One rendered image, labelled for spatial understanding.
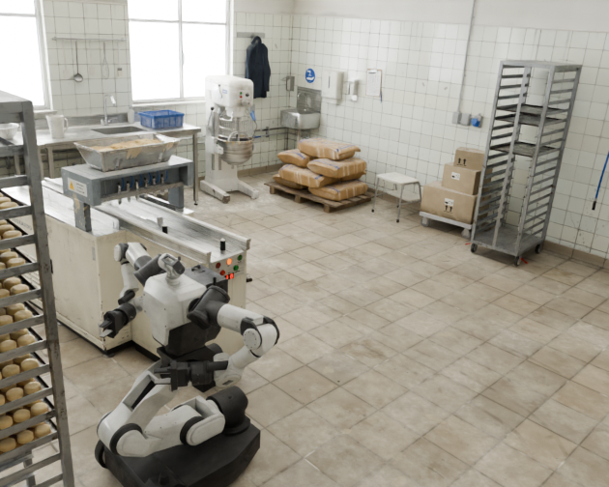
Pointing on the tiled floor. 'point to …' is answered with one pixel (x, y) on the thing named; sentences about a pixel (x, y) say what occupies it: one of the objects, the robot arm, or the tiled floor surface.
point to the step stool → (399, 189)
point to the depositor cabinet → (81, 269)
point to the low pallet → (319, 197)
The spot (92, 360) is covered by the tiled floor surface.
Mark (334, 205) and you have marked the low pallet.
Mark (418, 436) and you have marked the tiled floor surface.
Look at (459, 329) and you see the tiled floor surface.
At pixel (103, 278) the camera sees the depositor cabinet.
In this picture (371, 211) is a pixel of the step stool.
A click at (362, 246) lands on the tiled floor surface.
